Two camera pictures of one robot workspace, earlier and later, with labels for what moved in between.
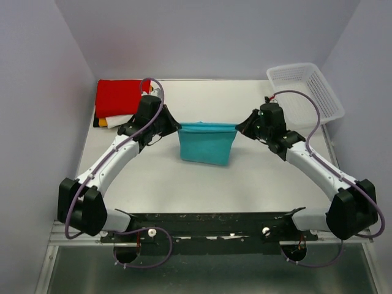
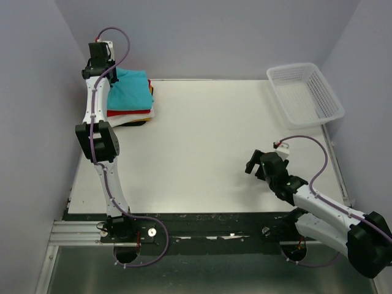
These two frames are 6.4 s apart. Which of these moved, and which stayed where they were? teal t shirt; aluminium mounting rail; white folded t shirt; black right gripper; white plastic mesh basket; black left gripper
Moved: teal t shirt; black right gripper; black left gripper
Stayed: white folded t shirt; aluminium mounting rail; white plastic mesh basket
